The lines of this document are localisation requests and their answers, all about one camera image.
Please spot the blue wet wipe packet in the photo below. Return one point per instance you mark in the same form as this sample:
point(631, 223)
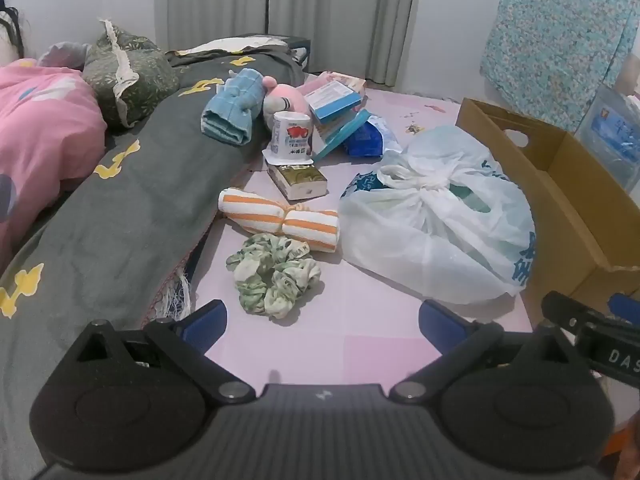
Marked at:
point(367, 140)

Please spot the green floral pillow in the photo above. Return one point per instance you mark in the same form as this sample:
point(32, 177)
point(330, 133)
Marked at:
point(135, 75)

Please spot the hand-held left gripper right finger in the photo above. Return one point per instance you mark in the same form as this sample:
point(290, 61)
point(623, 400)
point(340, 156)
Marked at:
point(440, 322)

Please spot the blue and white box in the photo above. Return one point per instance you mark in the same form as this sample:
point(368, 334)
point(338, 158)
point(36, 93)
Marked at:
point(332, 100)

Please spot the green floral scrunchie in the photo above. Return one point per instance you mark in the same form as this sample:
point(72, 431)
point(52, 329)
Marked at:
point(272, 275)

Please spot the orange striped rolled towel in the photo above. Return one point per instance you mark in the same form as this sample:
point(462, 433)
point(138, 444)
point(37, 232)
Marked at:
point(260, 212)

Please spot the blue floral hanging cloth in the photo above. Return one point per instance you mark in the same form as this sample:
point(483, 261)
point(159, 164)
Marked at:
point(555, 35)

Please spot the pink plush toy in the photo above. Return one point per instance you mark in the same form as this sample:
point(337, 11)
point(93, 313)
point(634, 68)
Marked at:
point(285, 97)

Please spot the pink and red wipes pack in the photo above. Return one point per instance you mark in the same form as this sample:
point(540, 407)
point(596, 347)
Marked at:
point(345, 80)

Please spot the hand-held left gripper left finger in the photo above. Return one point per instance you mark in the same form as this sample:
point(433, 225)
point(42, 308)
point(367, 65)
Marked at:
point(207, 322)

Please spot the pink blanket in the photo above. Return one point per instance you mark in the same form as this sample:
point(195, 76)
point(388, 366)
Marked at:
point(45, 135)

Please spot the olive green tissue pack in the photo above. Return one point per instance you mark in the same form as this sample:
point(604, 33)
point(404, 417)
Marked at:
point(297, 180)

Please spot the white plastic bag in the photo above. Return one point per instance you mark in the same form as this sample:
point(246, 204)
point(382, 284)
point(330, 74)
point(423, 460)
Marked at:
point(435, 230)

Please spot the blue rolled towel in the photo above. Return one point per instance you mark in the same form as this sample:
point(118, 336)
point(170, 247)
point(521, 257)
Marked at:
point(232, 105)

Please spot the fringed woven cloth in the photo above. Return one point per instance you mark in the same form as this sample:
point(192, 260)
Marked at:
point(170, 290)

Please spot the teal flat box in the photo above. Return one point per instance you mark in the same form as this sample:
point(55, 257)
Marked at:
point(340, 135)

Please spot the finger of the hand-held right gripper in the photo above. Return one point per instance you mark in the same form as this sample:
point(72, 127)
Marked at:
point(627, 306)
point(565, 312)

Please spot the grey quilt with yellow print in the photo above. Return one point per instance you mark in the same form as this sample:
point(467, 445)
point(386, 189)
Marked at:
point(135, 200)

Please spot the clear plastic bag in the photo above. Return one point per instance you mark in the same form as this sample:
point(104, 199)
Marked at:
point(612, 135)

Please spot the white cup with red print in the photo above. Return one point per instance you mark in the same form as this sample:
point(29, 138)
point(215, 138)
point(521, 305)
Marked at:
point(292, 137)

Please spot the lavender cloth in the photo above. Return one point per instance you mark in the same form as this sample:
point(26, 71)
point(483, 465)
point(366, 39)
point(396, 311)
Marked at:
point(62, 54)

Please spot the white cloth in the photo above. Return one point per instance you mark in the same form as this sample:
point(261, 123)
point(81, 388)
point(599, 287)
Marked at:
point(225, 46)

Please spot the brown cardboard box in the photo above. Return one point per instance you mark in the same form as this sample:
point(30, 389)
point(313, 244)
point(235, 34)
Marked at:
point(575, 195)

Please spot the dark fuzzy object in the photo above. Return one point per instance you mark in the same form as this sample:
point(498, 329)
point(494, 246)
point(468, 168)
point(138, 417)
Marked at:
point(11, 30)

